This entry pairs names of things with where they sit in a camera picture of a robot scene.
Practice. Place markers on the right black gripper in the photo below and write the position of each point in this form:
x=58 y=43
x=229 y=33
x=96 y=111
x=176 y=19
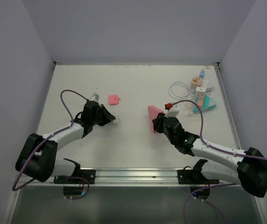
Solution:
x=158 y=122

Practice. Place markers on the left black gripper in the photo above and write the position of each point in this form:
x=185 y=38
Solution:
x=108 y=116

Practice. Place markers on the white plug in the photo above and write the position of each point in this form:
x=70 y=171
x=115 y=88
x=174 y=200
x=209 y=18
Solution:
x=116 y=120

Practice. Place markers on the pink triangular socket adapter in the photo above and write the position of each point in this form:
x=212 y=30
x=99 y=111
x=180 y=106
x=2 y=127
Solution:
x=153 y=112

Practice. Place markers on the pink plug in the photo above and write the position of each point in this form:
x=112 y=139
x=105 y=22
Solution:
x=113 y=99

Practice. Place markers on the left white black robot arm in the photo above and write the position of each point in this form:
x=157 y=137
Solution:
x=38 y=155

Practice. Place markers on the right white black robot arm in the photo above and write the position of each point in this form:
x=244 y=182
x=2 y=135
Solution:
x=247 y=168

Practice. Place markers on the teal triangular socket adapter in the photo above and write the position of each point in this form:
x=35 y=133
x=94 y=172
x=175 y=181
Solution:
x=208 y=104

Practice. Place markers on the blue small plug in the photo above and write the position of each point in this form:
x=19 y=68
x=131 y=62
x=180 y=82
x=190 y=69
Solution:
x=202 y=74

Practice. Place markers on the white square charger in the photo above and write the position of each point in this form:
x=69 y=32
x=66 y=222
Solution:
x=200 y=90

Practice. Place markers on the white triangular adapter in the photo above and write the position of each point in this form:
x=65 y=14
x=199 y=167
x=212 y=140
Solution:
x=208 y=85

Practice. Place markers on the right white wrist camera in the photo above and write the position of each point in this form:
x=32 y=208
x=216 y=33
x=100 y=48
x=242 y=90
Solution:
x=172 y=112

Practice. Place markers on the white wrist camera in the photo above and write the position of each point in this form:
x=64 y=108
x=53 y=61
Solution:
x=94 y=97
x=172 y=112

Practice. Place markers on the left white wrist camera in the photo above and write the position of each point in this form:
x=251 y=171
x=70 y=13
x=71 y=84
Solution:
x=94 y=97

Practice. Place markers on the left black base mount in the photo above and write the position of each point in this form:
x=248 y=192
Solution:
x=88 y=174

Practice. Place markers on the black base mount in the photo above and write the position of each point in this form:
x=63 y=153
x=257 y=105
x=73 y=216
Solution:
x=187 y=176
x=88 y=174

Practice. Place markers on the aluminium front rail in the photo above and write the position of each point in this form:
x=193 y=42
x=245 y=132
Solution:
x=138 y=175

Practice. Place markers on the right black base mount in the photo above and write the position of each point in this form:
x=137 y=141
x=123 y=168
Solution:
x=187 y=176

